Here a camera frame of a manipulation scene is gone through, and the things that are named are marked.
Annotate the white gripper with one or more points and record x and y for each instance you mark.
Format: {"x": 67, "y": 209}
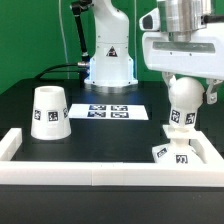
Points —
{"x": 202, "y": 57}

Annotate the white lamp bulb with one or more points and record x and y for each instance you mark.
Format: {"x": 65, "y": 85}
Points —
{"x": 185, "y": 96}

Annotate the white lamp base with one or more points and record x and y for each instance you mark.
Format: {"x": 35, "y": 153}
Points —
{"x": 178, "y": 150}

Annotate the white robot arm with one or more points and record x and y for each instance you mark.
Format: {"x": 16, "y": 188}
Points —
{"x": 180, "y": 37}

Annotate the white lamp shade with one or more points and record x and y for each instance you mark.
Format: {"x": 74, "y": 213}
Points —
{"x": 50, "y": 120}

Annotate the white marker sheet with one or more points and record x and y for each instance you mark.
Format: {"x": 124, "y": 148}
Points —
{"x": 108, "y": 112}

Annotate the white U-shaped fence frame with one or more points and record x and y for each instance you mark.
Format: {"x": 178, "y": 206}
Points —
{"x": 209, "y": 174}

